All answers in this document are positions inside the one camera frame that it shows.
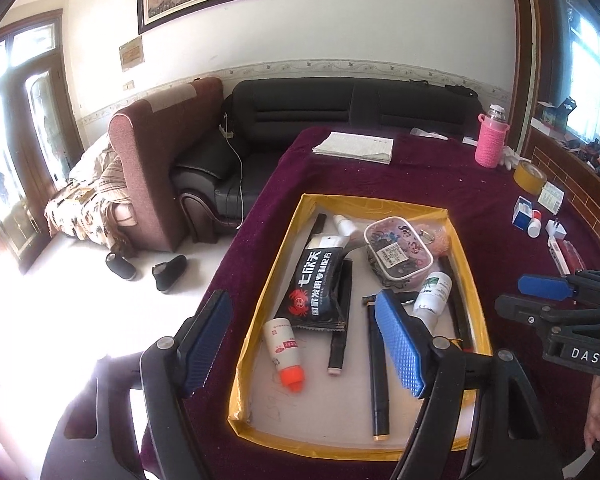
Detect white charger plug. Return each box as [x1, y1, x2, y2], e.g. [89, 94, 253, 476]
[546, 217, 571, 242]

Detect pink knit-sleeved thermos bottle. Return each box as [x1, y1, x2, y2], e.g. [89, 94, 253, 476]
[475, 104, 512, 169]

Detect patterned blanket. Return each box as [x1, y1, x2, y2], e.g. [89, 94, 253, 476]
[44, 132, 136, 256]

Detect long white tube box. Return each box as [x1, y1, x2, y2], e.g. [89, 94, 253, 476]
[547, 239, 572, 276]

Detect small white spray bottle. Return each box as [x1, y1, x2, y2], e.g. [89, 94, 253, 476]
[332, 214, 361, 238]

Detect yellow tape roll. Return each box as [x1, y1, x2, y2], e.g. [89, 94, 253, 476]
[513, 160, 548, 195]

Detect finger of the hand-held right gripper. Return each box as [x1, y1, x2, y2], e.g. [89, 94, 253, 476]
[495, 294, 600, 331]
[517, 270, 600, 306]

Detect black leather sofa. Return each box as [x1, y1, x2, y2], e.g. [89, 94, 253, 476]
[170, 78, 485, 241]

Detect maroon armchair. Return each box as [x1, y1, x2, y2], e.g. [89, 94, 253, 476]
[107, 76, 225, 253]

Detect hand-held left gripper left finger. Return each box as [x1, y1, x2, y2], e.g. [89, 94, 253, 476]
[40, 289, 233, 480]

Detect white bottle with orange cap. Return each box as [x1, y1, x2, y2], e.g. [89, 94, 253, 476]
[262, 318, 306, 392]

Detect long black stick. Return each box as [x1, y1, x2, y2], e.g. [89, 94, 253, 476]
[439, 255, 476, 353]

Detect wooden cabinet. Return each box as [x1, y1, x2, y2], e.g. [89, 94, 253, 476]
[522, 125, 600, 271]

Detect red packet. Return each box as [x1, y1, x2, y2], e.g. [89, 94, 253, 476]
[562, 240, 587, 273]

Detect pink pompom keychain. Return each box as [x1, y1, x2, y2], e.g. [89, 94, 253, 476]
[417, 225, 452, 256]

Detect thin black pen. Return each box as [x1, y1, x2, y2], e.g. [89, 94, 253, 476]
[305, 213, 328, 256]

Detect black shoe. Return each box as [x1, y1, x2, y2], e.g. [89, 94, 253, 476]
[105, 252, 137, 282]
[151, 254, 188, 293]

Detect small wall plaque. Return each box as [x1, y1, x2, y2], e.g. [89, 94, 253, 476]
[118, 36, 146, 72]

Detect white medicine box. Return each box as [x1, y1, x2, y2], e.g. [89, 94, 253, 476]
[537, 182, 566, 215]

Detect black bag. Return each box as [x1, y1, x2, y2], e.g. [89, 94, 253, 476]
[445, 84, 481, 100]

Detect clear pink cosmetic pouch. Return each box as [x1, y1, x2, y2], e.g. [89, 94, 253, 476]
[363, 216, 434, 282]

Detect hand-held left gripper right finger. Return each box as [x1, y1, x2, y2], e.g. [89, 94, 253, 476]
[374, 289, 563, 480]

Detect black printed packet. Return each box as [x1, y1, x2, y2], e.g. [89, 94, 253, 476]
[274, 235, 353, 333]

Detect person's right hand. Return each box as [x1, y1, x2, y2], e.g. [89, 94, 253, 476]
[583, 376, 600, 451]

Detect white bottle with green label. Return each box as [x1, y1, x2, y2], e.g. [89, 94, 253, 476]
[412, 271, 453, 332]

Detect long black marker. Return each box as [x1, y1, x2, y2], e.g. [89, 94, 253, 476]
[362, 295, 391, 442]

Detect white cable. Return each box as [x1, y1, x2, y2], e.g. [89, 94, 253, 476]
[218, 112, 246, 228]

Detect yellow-edged cardboard tray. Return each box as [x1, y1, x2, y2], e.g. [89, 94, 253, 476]
[227, 192, 493, 462]

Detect white paper stack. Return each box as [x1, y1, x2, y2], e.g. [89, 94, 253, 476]
[312, 131, 395, 165]

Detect blue and white box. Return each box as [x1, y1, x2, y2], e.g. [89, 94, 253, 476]
[511, 196, 537, 231]

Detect wooden door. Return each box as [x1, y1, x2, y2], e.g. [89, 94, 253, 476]
[0, 9, 83, 276]

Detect short black pen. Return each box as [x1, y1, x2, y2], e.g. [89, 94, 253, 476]
[327, 259, 354, 378]

